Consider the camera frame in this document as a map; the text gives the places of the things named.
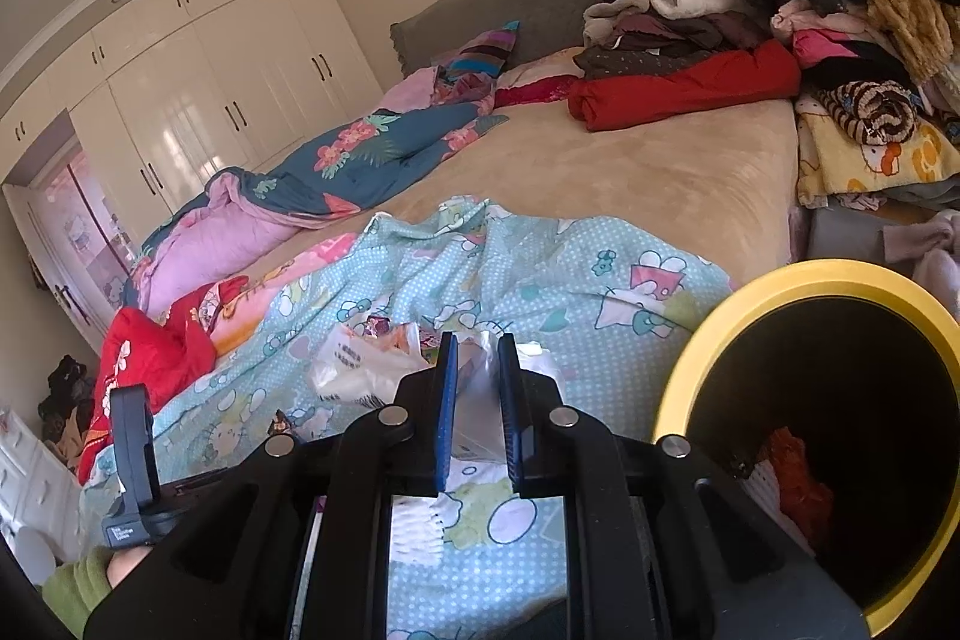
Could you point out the striped pillow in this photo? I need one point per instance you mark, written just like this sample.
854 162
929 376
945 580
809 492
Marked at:
480 51

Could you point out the red rolled garment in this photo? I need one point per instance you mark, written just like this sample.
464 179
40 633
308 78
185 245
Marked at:
675 85

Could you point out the cream pillow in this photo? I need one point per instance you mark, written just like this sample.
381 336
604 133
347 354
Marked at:
540 64

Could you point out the red plastic bag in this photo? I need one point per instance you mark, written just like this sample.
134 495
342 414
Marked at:
802 482

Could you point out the dark brown wrapper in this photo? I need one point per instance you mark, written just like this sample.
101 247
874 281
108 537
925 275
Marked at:
286 424

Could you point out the pink cartoon door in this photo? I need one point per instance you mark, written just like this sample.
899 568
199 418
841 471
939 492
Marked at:
82 220

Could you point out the red floral cloth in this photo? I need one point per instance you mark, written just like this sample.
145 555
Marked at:
142 362

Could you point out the pink cartoon blanket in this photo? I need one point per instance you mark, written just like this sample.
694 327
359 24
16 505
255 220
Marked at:
262 287

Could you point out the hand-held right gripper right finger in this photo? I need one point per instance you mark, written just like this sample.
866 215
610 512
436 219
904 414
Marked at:
510 407

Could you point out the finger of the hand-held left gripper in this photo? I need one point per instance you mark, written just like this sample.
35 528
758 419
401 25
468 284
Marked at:
210 481

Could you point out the light blue cartoon sheet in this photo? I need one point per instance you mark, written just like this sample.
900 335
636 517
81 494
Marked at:
562 280

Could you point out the white plastic packaging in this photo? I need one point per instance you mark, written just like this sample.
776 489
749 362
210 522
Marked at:
480 385

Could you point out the red lace cloth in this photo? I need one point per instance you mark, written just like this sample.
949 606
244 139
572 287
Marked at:
536 91

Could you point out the person's left forearm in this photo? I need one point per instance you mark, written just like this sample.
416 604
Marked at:
75 591

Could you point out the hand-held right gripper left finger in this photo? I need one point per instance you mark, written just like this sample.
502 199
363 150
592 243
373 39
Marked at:
448 400

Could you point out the brown striped knit garment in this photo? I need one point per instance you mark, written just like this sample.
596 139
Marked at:
870 111

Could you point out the white fleece garment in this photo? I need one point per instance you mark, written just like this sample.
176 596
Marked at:
690 3

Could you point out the blue floral quilt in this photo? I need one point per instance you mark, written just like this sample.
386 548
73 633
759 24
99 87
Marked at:
360 153

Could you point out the brown dotted garment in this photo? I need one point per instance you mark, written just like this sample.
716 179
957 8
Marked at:
675 40

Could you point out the dark pile on floor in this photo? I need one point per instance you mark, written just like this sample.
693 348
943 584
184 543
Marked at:
67 400

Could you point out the lilac fleece garment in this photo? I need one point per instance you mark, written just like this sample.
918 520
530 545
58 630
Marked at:
930 257

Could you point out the white drawer cabinet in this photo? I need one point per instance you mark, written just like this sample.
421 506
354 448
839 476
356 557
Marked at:
30 482

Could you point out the bed with beige sheet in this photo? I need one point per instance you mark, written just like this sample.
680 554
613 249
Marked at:
637 175

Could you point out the pink garment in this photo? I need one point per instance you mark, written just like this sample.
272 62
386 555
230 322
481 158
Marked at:
825 40

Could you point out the yellow plush garment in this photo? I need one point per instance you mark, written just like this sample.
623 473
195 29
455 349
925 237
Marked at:
915 18

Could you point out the yellow-rimmed black trash bin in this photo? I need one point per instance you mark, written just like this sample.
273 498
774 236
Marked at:
697 347

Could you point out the white wardrobe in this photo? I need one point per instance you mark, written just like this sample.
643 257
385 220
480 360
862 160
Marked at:
210 85

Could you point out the white foam net bundle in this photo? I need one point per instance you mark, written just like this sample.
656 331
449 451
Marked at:
415 527

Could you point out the yellow cartoon blanket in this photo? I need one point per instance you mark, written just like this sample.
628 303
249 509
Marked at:
862 168

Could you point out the pink pillow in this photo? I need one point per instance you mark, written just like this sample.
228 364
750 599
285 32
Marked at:
412 89

